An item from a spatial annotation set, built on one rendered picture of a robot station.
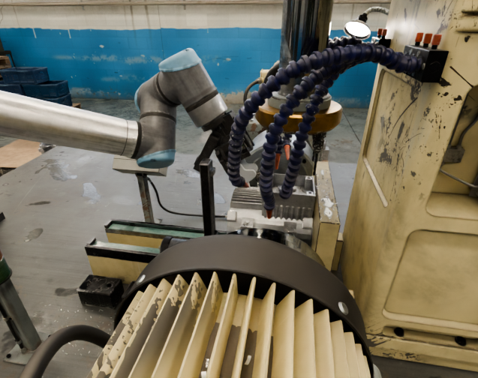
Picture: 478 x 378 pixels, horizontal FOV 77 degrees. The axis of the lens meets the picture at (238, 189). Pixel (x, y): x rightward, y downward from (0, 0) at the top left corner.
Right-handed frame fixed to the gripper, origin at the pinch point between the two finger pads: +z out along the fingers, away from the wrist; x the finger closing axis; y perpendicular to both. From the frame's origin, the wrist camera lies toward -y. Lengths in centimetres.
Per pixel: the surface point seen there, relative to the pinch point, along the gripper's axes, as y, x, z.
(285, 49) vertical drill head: 25.0, -8.8, -25.9
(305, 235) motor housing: 12.2, -13.1, 11.6
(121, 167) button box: -40.3, 13.3, -19.0
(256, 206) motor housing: 3.8, -9.6, 1.8
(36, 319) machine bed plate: -59, -29, 0
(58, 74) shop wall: -455, 533, -193
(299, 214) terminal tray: 12.5, -10.8, 7.2
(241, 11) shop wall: -56, 544, -94
